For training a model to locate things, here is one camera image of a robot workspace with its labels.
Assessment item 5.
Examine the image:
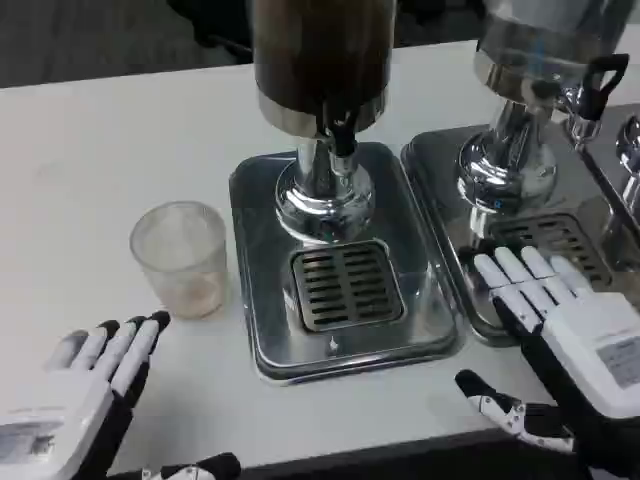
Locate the dark drink dispenser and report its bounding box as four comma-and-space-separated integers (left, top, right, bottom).
251, 0, 399, 246

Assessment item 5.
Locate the clear ribbed glass cup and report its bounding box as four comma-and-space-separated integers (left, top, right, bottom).
129, 200, 229, 320

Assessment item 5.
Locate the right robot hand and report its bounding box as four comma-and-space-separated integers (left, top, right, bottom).
453, 238, 640, 480

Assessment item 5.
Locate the steel drip tray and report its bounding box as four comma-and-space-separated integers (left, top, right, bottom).
228, 141, 469, 386
401, 124, 640, 349

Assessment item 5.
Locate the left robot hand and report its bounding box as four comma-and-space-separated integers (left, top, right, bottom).
0, 309, 242, 480

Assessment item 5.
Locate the chrome dispenser stand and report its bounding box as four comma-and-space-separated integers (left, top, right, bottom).
614, 114, 640, 221

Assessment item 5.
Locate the black tap lever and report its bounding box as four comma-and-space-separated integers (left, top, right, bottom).
319, 99, 359, 156

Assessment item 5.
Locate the clear steel drink dispenser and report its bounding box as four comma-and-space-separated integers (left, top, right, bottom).
452, 0, 639, 236

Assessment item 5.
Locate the black loop tap handle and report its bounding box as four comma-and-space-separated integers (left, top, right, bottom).
582, 53, 630, 121

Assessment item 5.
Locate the steel drip grid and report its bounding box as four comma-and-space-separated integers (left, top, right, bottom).
289, 239, 407, 332
487, 212, 615, 289

